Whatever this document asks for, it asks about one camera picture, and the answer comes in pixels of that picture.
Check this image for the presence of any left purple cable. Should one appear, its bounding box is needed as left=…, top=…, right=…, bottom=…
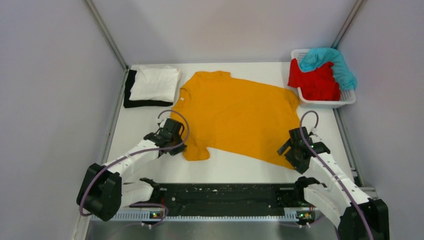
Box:
left=78, top=109, right=191, bottom=229

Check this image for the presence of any teal t shirt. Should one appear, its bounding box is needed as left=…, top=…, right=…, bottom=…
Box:
left=298, top=47, right=358, bottom=91

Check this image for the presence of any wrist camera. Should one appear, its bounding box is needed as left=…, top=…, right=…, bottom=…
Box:
left=156, top=117, right=169, bottom=128
left=309, top=127, right=323, bottom=141

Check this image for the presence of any aluminium frame rail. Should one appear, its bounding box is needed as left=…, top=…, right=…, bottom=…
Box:
left=71, top=187, right=392, bottom=240

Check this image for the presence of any folded white t shirt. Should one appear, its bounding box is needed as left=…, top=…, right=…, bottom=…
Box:
left=129, top=65, right=181, bottom=102

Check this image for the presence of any white plastic basket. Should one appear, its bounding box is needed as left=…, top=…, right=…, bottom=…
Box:
left=290, top=48, right=357, bottom=109

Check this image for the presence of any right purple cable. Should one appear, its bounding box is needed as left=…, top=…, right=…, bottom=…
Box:
left=278, top=110, right=375, bottom=240

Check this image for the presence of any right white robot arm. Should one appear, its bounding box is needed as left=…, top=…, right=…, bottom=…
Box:
left=277, top=127, right=390, bottom=240

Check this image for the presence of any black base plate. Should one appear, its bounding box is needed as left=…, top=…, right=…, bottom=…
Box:
left=145, top=183, right=319, bottom=222

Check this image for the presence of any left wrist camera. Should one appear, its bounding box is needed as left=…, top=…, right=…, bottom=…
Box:
left=156, top=117, right=169, bottom=128

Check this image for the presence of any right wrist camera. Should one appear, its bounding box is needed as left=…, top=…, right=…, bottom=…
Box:
left=309, top=127, right=323, bottom=141

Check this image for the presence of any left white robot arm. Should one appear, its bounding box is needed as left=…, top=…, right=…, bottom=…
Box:
left=76, top=117, right=190, bottom=221

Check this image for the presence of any purple cable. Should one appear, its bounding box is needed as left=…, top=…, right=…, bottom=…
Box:
left=278, top=110, right=375, bottom=240
left=78, top=109, right=191, bottom=229

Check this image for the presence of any red t shirt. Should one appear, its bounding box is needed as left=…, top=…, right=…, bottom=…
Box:
left=288, top=59, right=341, bottom=101

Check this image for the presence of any folded black t shirt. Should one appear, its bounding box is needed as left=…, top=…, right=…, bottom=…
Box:
left=123, top=69, right=173, bottom=109

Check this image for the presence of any yellow t shirt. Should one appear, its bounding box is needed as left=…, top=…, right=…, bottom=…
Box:
left=170, top=71, right=300, bottom=169

